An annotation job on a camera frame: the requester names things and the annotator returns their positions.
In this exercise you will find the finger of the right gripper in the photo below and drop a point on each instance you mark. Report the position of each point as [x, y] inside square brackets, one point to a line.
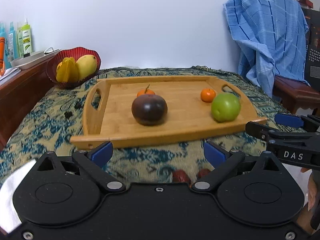
[258, 131]
[309, 123]

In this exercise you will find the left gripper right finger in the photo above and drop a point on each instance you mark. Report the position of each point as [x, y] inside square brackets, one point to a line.
[224, 164]

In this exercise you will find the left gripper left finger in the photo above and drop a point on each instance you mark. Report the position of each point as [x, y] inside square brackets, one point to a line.
[92, 163]

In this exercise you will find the small mandarin orange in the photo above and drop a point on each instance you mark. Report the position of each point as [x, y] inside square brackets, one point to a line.
[207, 95]

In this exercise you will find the mandarin with stem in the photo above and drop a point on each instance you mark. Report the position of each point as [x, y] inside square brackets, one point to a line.
[145, 91]

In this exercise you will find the right hand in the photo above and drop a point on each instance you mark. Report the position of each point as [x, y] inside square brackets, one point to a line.
[312, 192]

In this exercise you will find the red jujube middle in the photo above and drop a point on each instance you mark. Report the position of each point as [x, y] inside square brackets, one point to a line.
[202, 173]

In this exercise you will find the red jujube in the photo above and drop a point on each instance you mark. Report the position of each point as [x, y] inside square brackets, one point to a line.
[202, 173]
[180, 176]

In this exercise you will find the wooden chair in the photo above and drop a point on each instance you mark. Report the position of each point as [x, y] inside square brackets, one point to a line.
[295, 94]

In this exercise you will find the green apple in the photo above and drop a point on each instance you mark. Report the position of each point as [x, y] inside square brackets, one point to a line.
[225, 107]

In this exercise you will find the red jujube left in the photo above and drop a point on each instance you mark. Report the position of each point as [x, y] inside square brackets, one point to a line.
[180, 176]

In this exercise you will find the wooden serving tray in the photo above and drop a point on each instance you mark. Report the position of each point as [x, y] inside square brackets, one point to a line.
[107, 112]

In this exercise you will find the dark purple plum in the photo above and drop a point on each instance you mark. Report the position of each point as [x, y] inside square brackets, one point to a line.
[149, 110]

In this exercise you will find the yellow starfruit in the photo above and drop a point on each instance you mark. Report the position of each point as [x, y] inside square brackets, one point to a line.
[67, 71]

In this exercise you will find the dark wooden cabinet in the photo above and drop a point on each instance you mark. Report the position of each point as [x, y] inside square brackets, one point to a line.
[19, 95]

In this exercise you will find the yellow mango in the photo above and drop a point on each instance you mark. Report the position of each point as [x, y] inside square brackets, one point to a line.
[86, 66]

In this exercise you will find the red fruit bowl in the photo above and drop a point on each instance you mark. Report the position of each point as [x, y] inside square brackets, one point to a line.
[76, 53]

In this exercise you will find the blue checked cloth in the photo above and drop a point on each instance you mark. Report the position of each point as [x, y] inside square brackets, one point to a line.
[271, 35]

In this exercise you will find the white towel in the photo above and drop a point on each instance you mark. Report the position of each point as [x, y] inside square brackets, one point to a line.
[9, 217]

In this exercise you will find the papers on cabinet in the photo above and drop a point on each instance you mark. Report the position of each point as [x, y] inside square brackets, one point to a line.
[9, 74]

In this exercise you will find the metal tray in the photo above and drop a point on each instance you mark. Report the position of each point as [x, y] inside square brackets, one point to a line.
[24, 63]

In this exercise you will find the green spray bottle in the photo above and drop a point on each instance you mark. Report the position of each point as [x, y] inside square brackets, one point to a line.
[26, 37]

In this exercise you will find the teal spray bottle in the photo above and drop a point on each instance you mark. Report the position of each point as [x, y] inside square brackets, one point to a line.
[5, 64]
[12, 43]

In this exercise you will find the orange scissors tool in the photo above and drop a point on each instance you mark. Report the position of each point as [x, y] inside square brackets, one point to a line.
[2, 55]

